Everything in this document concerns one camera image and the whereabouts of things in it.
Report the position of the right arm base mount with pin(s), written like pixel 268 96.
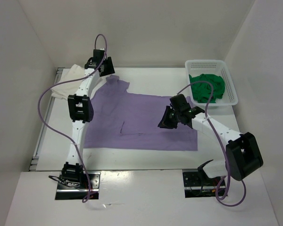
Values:
pixel 196 186

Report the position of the green t shirt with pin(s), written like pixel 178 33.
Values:
pixel 201 90

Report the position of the purple t shirt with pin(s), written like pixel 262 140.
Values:
pixel 124 120

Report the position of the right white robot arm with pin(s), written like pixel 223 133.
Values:
pixel 242 154

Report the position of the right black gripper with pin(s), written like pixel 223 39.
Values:
pixel 165 122

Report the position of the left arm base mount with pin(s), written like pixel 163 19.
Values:
pixel 72 189

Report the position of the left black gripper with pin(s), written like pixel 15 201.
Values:
pixel 110 69

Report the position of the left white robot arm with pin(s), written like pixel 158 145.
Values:
pixel 81 113

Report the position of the white t shirt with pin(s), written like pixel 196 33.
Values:
pixel 64 90

